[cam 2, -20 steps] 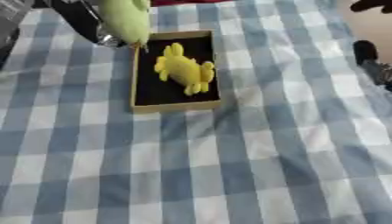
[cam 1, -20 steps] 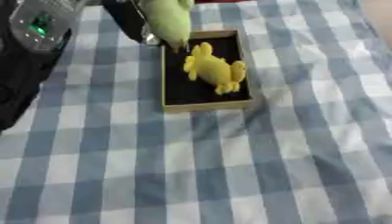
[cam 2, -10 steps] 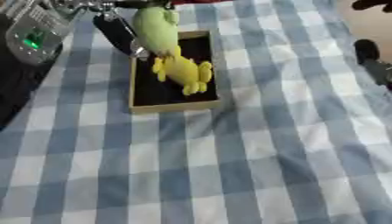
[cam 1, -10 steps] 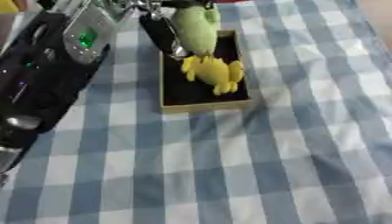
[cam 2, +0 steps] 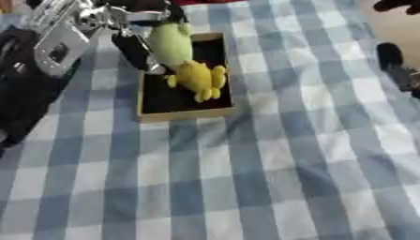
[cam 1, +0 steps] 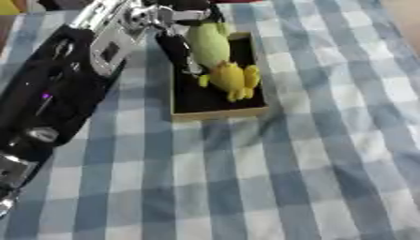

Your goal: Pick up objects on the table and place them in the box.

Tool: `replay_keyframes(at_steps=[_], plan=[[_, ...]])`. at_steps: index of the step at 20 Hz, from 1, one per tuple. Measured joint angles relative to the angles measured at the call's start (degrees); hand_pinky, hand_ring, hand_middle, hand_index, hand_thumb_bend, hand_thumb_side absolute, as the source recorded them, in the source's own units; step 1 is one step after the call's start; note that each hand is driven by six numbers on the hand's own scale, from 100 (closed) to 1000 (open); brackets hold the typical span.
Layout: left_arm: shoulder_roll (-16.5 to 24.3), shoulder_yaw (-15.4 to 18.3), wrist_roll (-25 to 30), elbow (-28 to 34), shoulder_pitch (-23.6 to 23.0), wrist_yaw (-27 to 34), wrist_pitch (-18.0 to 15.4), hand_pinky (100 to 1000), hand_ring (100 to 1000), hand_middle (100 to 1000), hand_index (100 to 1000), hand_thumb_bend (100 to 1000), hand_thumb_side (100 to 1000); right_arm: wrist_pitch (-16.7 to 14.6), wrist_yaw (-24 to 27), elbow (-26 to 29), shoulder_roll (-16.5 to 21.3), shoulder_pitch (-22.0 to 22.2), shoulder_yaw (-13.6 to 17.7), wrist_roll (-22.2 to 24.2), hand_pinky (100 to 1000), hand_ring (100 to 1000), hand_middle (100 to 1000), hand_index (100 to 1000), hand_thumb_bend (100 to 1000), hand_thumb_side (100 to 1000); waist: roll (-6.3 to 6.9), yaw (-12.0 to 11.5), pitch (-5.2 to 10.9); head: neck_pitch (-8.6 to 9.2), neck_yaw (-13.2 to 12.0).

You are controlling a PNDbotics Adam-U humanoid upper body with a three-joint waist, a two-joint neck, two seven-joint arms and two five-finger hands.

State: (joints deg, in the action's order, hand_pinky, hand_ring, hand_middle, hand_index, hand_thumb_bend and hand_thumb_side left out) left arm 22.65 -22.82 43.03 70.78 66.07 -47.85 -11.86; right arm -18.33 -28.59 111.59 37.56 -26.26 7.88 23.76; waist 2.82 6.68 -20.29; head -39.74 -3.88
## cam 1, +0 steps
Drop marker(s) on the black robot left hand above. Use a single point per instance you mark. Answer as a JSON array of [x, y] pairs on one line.
[[176, 47]]

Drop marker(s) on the green and yellow soft toy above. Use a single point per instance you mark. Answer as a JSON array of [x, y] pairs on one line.
[[210, 47]]

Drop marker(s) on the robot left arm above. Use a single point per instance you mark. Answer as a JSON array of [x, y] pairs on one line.
[[60, 90]]

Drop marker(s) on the tan cardboard box, black inside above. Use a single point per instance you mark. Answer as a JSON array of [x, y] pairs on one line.
[[199, 101]]

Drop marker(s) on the yellow object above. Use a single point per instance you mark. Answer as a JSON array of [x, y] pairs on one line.
[[8, 7]]

